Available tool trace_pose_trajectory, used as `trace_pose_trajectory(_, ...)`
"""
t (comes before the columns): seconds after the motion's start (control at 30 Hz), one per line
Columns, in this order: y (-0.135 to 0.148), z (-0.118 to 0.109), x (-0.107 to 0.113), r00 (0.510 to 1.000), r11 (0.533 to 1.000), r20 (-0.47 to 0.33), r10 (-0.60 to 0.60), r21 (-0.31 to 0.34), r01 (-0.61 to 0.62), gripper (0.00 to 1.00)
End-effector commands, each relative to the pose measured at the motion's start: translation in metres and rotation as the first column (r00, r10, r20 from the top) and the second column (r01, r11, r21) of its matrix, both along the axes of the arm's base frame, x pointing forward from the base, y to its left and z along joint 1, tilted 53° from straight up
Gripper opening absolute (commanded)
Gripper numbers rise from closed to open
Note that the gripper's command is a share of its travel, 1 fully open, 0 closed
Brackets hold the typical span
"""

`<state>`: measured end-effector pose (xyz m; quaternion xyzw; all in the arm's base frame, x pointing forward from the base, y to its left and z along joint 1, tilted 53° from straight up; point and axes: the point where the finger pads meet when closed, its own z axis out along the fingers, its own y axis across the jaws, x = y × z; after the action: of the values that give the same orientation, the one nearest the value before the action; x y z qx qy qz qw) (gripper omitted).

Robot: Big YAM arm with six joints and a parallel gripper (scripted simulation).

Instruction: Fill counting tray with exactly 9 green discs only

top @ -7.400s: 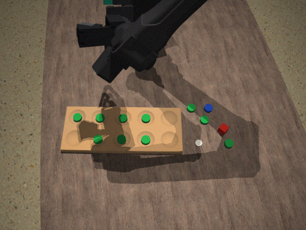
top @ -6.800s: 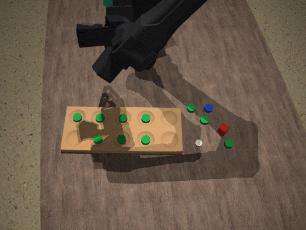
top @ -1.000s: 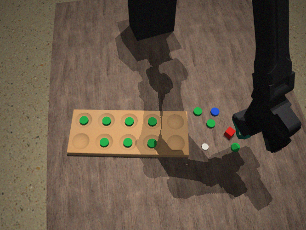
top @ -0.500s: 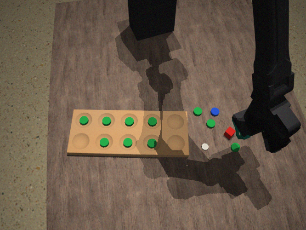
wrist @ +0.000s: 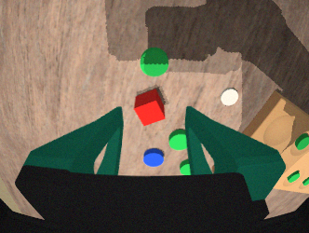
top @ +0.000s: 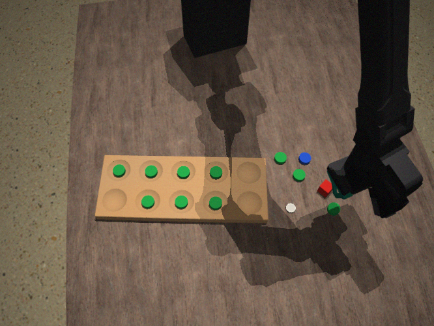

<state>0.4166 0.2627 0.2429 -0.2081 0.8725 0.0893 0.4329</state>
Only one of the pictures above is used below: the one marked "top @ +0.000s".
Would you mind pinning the red cube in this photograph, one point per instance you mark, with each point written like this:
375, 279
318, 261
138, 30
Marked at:
325, 188

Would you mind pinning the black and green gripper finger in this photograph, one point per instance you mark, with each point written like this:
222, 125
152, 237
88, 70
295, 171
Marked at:
334, 190

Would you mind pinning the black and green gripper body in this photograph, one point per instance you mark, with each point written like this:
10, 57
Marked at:
337, 171

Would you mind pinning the blue disc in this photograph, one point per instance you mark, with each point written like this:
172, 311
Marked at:
304, 158

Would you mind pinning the green disc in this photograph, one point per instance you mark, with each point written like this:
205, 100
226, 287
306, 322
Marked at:
181, 202
119, 170
183, 172
147, 202
333, 208
151, 171
280, 158
216, 172
215, 203
299, 175

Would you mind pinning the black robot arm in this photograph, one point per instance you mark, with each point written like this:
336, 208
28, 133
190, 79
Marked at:
384, 112

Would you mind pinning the tan wooden tray with round pockets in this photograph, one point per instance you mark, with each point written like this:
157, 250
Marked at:
242, 189

